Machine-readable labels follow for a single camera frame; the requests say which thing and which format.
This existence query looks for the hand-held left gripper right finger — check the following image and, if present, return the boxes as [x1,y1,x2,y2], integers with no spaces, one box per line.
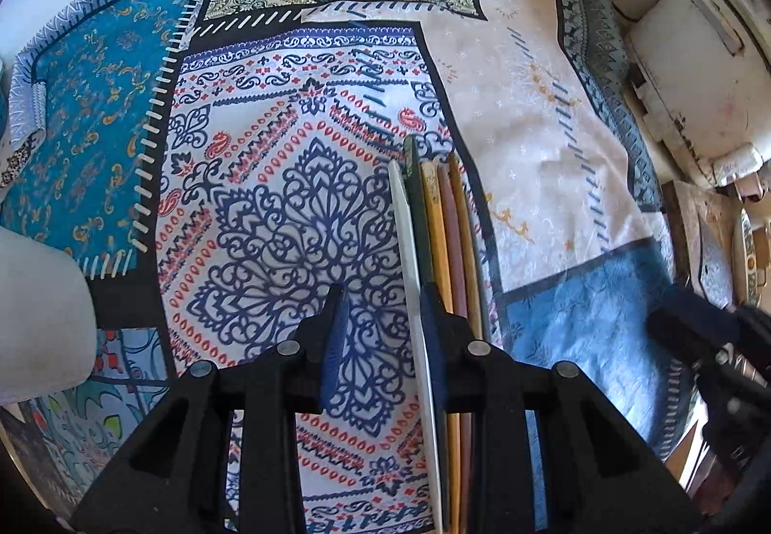
[420,284,703,534]

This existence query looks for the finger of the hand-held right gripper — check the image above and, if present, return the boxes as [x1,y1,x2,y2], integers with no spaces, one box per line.
[646,288,746,355]

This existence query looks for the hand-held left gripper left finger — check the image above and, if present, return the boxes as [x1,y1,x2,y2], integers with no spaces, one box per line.
[71,284,352,534]

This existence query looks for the grey chopstick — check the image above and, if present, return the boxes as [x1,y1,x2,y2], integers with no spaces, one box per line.
[464,160,505,346]

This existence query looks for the reddish brown chopstick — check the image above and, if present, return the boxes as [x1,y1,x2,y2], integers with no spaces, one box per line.
[435,165,474,534]

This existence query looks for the dark green chopstick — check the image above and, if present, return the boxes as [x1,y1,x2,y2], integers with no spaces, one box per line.
[402,135,452,534]

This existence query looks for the white ceramic cup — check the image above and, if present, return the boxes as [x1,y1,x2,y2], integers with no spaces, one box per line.
[0,224,99,406]

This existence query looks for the patterned patchwork cloth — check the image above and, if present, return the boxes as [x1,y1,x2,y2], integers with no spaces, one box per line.
[0,0,705,534]

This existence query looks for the white electric cooking pot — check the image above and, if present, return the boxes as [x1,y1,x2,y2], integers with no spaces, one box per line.
[625,0,769,187]

